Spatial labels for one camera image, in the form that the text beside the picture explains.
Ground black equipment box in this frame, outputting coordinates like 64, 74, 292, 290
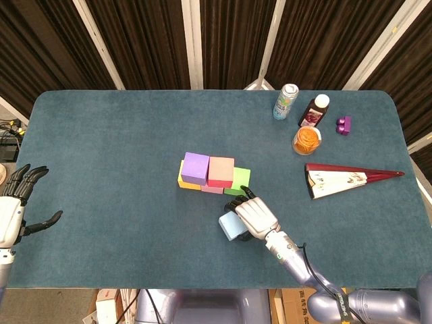
0, 143, 20, 163

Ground white cardboard box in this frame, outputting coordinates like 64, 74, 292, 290
95, 288, 124, 324

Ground purple toy brick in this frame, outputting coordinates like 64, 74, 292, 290
335, 115, 352, 136

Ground purple foam cube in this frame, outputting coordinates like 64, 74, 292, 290
180, 151, 211, 186

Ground dark brown curtain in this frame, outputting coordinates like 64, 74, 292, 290
0, 0, 432, 163

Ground black cable at torso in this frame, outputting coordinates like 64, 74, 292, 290
117, 288, 163, 324

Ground yellow foam cube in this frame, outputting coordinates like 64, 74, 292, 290
177, 160, 203, 190

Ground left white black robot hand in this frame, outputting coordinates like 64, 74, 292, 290
0, 163, 64, 249

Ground lavender robot torso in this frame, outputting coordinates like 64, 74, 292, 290
134, 288, 273, 324

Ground dark juice bottle white cap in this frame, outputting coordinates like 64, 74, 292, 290
298, 94, 331, 128

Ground red foam cube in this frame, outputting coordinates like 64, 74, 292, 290
207, 156, 236, 188

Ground light blue foam cube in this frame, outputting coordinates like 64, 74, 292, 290
218, 211, 249, 242

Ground green foam cube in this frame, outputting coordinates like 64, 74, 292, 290
223, 166, 252, 198

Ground red paper folding fan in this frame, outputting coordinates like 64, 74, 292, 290
304, 163, 406, 200

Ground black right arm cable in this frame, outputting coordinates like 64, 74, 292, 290
298, 242, 375, 324

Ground brown printed cardboard box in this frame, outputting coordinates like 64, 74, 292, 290
281, 288, 331, 324

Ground white green drink can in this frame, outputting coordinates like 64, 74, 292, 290
272, 83, 300, 121

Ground white partition frame post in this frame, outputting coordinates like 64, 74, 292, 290
406, 132, 432, 153
181, 0, 204, 90
342, 0, 423, 90
72, 0, 126, 90
242, 0, 287, 90
0, 96, 30, 126

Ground orange lidded cup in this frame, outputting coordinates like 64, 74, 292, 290
292, 126, 323, 156

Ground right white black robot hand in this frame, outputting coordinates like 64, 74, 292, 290
223, 184, 279, 243

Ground tangled cables with yellow plugs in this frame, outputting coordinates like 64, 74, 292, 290
0, 118, 26, 142

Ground teal table cloth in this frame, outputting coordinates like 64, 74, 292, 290
0, 89, 432, 290

